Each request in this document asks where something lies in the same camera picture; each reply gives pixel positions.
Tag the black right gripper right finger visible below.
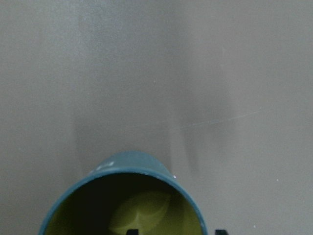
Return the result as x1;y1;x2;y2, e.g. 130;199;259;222
215;229;228;235

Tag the blue cup green inside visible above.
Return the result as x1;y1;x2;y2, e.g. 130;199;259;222
39;151;208;235

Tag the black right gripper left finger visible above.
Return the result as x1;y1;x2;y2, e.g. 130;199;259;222
127;229;138;235

